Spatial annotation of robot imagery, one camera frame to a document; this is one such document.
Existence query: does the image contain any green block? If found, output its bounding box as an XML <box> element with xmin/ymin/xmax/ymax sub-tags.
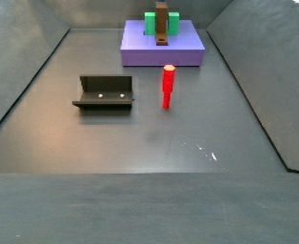
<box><xmin>144</xmin><ymin>11</ymin><xmax>180</xmax><ymax>35</ymax></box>

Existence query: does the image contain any brown upright peg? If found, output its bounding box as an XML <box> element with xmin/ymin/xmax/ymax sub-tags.
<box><xmin>155</xmin><ymin>1</ymin><xmax>168</xmax><ymax>46</ymax></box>

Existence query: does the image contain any black angle bracket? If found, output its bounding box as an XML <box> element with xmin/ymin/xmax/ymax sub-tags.
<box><xmin>72</xmin><ymin>74</ymin><xmax>134</xmax><ymax>109</ymax></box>

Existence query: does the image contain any red hexagonal peg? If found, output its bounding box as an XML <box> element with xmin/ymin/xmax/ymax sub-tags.
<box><xmin>163</xmin><ymin>65</ymin><xmax>176</xmax><ymax>109</ymax></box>

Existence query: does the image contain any purple board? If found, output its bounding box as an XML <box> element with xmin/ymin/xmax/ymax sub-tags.
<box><xmin>122</xmin><ymin>20</ymin><xmax>204</xmax><ymax>67</ymax></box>

